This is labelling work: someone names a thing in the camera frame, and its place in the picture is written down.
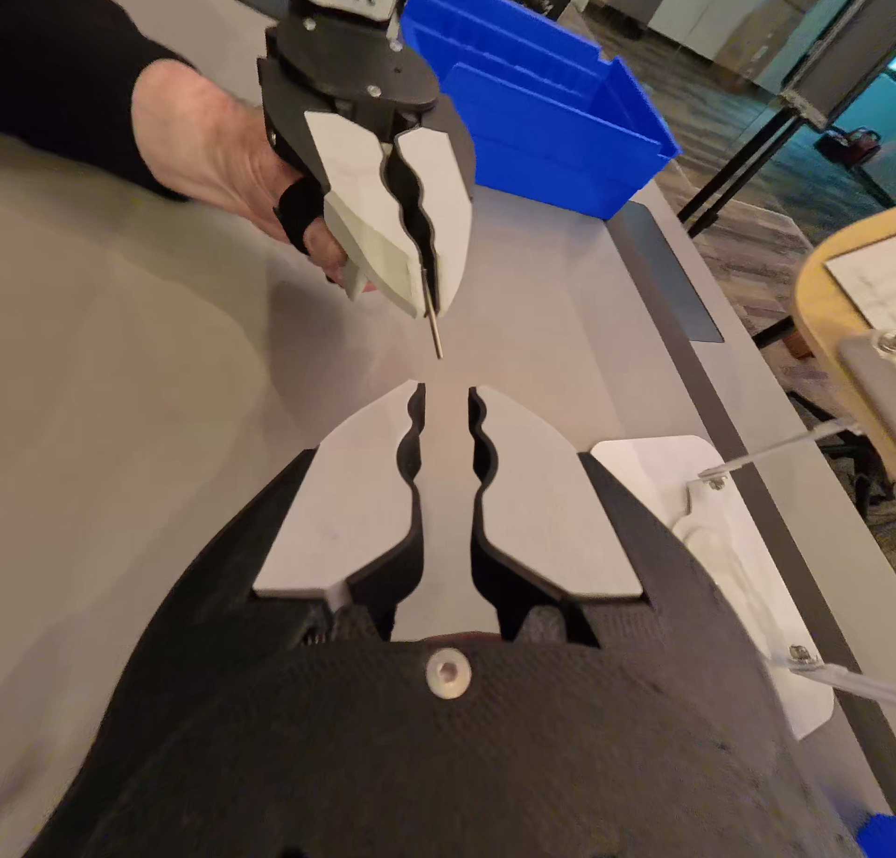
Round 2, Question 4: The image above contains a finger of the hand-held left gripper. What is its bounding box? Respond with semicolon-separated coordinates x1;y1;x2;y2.
304;109;428;321
394;126;474;317

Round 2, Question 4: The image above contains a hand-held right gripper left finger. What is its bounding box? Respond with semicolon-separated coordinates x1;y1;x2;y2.
251;380;428;643

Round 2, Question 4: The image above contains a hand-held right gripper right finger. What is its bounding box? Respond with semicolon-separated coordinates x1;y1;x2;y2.
466;385;646;643

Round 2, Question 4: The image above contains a silver metal bolt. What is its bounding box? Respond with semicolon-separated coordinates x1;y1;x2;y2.
421;267;445;360

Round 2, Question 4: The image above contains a person's left forearm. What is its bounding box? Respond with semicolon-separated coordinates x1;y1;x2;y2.
0;0;198;205

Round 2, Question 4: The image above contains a person's left hand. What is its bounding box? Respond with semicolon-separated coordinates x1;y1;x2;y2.
130;60;380;303

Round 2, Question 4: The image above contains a blue plastic bin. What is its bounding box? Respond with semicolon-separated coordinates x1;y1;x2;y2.
398;0;684;223

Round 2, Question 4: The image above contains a white plastic fixture plate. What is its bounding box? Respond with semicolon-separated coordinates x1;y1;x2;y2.
590;434;839;742

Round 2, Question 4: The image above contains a clear acrylic rod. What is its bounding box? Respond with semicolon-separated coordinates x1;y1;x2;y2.
790;647;896;706
699;415;861;486

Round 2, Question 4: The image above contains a white cabinet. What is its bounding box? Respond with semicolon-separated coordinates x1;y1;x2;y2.
646;0;793;62

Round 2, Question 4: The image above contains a round wooden table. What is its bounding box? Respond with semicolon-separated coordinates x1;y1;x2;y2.
793;207;896;461

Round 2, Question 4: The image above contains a white paper sheet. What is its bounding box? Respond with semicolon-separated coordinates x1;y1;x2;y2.
825;233;896;331

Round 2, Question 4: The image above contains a dark red bag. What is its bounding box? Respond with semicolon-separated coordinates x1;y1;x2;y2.
814;126;884;170

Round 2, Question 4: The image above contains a blue plastic piece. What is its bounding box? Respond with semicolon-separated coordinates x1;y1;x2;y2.
857;811;896;858

